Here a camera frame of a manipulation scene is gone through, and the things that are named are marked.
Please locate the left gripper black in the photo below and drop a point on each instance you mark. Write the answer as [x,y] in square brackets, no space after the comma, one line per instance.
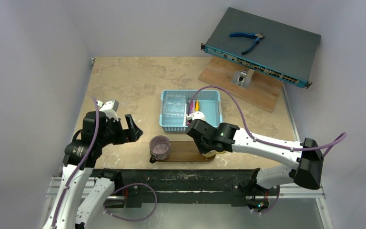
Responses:
[130,134]

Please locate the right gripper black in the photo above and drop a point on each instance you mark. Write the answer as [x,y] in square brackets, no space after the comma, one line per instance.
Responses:
[194,127]

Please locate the brown wooden oval tray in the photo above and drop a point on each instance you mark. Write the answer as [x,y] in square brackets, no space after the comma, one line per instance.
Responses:
[185,152]

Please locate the purple translucent cup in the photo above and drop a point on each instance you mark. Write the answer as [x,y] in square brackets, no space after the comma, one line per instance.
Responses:
[159,148]

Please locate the yellow toothbrush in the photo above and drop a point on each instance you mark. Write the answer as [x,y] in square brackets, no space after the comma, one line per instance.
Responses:
[197,106]

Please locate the clear plastic box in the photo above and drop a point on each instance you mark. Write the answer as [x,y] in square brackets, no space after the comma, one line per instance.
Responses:
[174,107]

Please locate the light blue plastic basket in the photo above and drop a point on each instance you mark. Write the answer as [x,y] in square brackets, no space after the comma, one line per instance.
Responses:
[210,105]

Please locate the yellow mug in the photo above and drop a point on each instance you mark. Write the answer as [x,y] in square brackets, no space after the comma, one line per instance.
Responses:
[212,153]

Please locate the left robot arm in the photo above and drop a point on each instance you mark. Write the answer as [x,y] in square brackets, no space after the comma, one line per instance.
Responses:
[99,129]

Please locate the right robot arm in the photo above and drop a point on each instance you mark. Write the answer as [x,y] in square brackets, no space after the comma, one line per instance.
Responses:
[300,162]

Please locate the light wooden board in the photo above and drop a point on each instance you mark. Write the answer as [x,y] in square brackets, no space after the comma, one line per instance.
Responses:
[258,89]

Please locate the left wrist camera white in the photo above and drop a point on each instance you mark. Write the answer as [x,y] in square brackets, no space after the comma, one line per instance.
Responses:
[108,106]

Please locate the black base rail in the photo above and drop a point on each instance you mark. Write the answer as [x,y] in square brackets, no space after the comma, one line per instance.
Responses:
[137,191]

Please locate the metal bracket stand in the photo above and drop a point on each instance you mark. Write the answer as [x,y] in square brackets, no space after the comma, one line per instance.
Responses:
[242,78]

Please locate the grey network switch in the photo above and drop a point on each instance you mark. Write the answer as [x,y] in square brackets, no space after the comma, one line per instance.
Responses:
[266,46]

